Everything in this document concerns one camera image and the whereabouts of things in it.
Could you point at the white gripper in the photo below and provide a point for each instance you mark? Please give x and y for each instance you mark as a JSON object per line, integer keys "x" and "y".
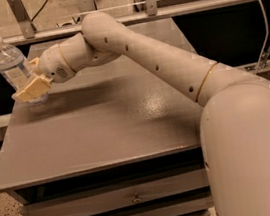
{"x": 52, "y": 64}

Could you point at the clear plastic water bottle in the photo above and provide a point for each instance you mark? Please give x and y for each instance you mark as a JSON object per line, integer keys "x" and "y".
{"x": 15, "y": 68}

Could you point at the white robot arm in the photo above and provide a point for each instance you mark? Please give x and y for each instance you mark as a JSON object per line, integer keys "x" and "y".
{"x": 235, "y": 124}

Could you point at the grey drawer cabinet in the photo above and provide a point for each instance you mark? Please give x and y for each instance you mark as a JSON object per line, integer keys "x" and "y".
{"x": 109, "y": 127}

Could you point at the top grey drawer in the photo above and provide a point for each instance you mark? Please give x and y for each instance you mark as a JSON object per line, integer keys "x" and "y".
{"x": 95, "y": 202}

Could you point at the grey metal railing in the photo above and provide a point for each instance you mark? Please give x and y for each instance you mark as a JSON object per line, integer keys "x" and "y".
{"x": 26, "y": 21}

